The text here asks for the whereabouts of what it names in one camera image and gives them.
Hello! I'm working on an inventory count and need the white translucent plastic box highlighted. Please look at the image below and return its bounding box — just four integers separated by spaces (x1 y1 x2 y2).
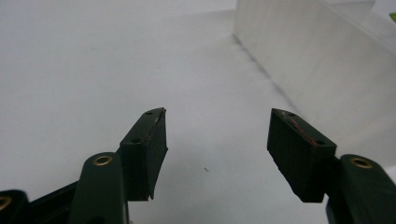
233 0 396 169

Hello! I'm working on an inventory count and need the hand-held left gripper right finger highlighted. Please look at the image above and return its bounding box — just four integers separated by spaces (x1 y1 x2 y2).
266 107 396 224

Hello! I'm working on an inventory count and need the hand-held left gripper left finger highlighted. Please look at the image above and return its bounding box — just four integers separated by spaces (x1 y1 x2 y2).
68 106 169 224

